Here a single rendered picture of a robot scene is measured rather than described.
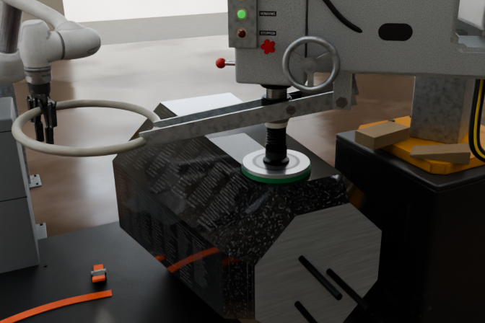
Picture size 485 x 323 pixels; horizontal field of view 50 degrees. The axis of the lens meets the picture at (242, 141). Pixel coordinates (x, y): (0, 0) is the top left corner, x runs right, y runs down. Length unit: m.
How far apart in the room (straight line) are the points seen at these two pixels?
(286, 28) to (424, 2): 0.35
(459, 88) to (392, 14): 0.76
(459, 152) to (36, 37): 1.50
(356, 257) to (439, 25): 0.75
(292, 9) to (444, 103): 0.91
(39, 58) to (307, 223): 1.05
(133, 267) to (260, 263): 1.30
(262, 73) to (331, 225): 0.50
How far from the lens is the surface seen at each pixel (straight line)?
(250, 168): 1.59
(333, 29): 1.40
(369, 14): 1.39
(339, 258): 1.66
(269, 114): 1.52
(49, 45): 1.91
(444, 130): 2.14
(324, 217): 1.55
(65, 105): 2.03
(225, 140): 1.88
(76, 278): 2.72
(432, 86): 2.11
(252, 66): 1.44
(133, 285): 2.60
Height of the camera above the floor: 1.52
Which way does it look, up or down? 21 degrees down
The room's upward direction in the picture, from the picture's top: 1 degrees counter-clockwise
